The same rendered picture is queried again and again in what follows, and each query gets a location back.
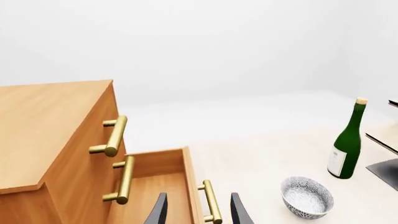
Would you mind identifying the wooden cabinet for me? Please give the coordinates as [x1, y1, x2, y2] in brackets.
[0, 79, 136, 224]

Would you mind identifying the brass drawer handle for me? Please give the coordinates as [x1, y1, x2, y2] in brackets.
[197, 179, 223, 224]
[89, 114, 128, 157]
[102, 155, 136, 205]

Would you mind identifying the wooden cabinet drawer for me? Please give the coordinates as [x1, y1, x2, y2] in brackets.
[107, 146, 206, 224]
[58, 149, 135, 224]
[42, 80, 127, 187]

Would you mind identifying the black white patterned bowl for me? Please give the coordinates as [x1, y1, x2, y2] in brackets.
[280, 175, 335, 220]

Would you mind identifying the green wine bottle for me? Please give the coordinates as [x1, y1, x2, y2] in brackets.
[326, 97, 369, 180]

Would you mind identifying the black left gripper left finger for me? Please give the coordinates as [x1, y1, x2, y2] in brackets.
[144, 192, 169, 224]

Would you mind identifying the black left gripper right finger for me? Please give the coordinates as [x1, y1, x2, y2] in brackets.
[230, 192, 256, 224]

